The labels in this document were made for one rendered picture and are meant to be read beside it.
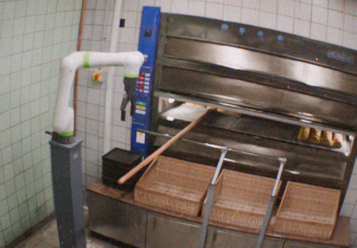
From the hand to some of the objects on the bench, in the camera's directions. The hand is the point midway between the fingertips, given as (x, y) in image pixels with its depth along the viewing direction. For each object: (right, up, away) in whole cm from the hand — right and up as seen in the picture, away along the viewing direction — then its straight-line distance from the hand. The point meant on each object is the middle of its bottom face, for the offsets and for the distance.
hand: (127, 116), depth 280 cm
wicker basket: (+28, -70, +91) cm, 118 cm away
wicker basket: (+83, -81, +72) cm, 137 cm away
